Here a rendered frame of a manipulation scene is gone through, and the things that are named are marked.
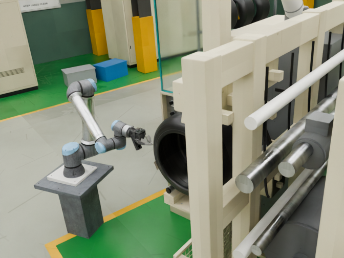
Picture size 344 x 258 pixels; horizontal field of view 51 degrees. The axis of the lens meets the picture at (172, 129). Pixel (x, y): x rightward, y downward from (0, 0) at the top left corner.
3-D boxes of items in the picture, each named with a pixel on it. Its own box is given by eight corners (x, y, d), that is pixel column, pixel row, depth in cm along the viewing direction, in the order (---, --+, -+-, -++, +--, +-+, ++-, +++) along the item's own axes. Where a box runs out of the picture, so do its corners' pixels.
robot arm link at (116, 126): (119, 128, 277) (119, 116, 272) (130, 134, 271) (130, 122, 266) (110, 132, 271) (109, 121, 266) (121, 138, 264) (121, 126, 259)
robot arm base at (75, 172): (58, 175, 320) (57, 165, 316) (73, 165, 335) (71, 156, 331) (74, 180, 312) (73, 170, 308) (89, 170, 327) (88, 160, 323)
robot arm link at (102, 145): (61, 81, 282) (102, 149, 257) (76, 78, 289) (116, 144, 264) (60, 90, 290) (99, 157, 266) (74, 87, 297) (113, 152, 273)
